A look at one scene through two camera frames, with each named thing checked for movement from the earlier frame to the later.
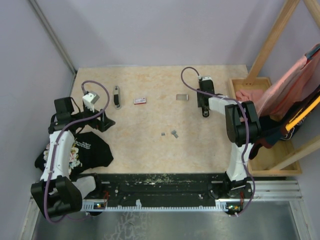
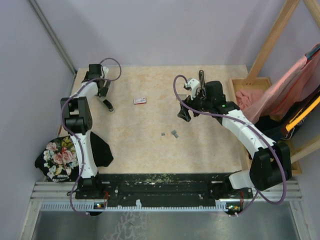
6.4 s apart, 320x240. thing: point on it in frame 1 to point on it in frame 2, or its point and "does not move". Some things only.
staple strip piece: [174, 133] does not move
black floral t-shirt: [88, 151] does not move
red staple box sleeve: [140, 100] does not move
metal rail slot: [116, 98] to [108, 105]
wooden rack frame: [271, 40] does not move
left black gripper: [104, 123] to [103, 90]
